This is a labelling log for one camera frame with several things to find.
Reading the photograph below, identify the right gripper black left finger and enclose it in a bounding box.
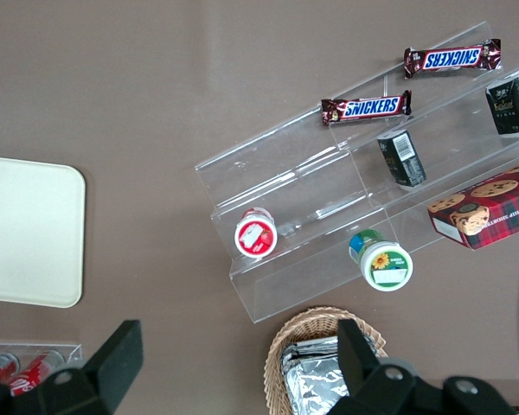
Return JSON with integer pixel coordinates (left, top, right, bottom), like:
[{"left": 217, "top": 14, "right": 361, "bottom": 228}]
[{"left": 0, "top": 319, "right": 144, "bottom": 415}]

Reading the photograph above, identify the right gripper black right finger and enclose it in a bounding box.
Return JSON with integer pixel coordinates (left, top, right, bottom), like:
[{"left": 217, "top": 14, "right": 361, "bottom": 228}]
[{"left": 324, "top": 318, "right": 518, "bottom": 415}]

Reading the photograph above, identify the oval wicker basket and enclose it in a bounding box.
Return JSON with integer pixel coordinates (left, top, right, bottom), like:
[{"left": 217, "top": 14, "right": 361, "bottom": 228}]
[{"left": 263, "top": 306, "right": 390, "bottom": 415}]

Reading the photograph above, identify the cream plastic tray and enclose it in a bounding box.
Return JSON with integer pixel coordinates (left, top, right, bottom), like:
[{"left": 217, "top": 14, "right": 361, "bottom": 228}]
[{"left": 0, "top": 155, "right": 87, "bottom": 309}]

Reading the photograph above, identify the clear acrylic bottle rack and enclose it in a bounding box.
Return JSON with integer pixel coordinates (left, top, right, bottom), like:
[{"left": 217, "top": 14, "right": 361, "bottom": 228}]
[{"left": 0, "top": 342, "right": 84, "bottom": 373}]

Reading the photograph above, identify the foil wrapped pack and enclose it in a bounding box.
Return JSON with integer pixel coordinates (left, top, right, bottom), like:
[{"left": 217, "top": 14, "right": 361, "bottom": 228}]
[
  {"left": 279, "top": 335, "right": 343, "bottom": 368},
  {"left": 284, "top": 361, "right": 351, "bottom": 415}
]

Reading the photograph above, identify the green sunflower lid cup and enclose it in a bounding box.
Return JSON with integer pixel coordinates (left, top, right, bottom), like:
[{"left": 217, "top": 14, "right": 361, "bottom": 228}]
[{"left": 348, "top": 229, "right": 414, "bottom": 293}]

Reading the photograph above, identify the red lid yogurt cup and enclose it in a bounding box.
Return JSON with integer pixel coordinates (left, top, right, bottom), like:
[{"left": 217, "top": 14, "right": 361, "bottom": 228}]
[{"left": 234, "top": 206, "right": 279, "bottom": 259}]

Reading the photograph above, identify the clear acrylic stepped shelf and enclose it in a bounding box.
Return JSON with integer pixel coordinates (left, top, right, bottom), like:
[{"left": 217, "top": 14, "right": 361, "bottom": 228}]
[{"left": 193, "top": 20, "right": 519, "bottom": 325}]

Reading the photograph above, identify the red tartan cookie box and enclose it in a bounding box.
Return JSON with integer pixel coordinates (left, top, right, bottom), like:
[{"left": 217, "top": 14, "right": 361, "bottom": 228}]
[{"left": 426, "top": 157, "right": 519, "bottom": 252}]

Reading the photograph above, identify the small black tea box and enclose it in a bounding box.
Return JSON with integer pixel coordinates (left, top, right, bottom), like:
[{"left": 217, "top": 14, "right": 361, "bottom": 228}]
[
  {"left": 376, "top": 128, "right": 427, "bottom": 188},
  {"left": 484, "top": 71, "right": 519, "bottom": 137}
]

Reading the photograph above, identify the Snickers chocolate bar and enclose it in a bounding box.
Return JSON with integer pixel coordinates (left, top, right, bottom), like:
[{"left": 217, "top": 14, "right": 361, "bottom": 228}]
[
  {"left": 320, "top": 89, "right": 413, "bottom": 127},
  {"left": 403, "top": 37, "right": 503, "bottom": 80}
]

